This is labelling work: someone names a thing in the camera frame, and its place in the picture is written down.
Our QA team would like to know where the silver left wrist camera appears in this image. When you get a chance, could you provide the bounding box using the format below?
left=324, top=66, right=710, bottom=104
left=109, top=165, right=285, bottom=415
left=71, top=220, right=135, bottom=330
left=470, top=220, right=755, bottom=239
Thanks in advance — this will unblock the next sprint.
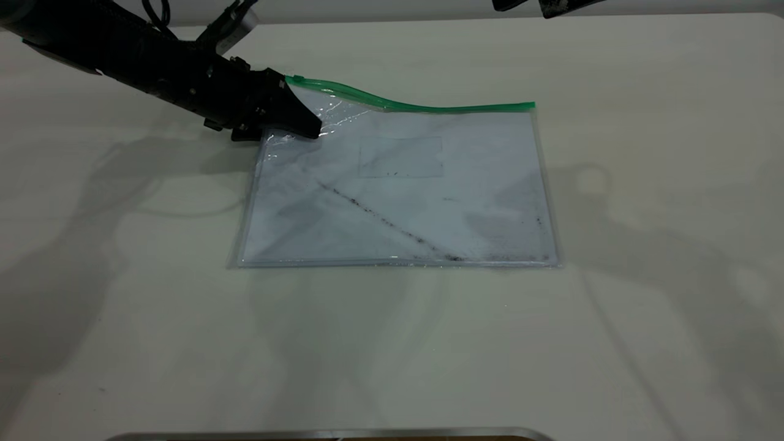
left=196, top=0, right=261, bottom=57

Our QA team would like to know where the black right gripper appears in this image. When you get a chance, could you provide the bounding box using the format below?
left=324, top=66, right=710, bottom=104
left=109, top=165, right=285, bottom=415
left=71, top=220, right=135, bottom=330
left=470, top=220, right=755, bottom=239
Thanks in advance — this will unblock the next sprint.
left=492, top=0, right=607, bottom=19

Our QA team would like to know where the silver metal rim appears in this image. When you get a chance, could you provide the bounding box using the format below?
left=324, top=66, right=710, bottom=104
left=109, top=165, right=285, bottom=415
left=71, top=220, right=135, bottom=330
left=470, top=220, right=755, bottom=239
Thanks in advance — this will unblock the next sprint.
left=104, top=427, right=555, bottom=441

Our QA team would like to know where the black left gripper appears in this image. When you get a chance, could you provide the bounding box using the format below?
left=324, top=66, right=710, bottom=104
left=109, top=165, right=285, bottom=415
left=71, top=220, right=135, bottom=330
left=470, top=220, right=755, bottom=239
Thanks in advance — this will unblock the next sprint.
left=165, top=52, right=323, bottom=143

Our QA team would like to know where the clear plastic zipper bag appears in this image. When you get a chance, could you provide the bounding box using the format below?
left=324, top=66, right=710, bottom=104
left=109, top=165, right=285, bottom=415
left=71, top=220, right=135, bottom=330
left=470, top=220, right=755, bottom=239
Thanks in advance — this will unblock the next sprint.
left=228, top=75, right=563, bottom=270

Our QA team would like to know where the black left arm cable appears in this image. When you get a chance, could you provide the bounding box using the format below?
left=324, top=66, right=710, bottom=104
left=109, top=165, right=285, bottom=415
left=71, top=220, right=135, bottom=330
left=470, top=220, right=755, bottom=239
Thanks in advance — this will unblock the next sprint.
left=142, top=0, right=173, bottom=32

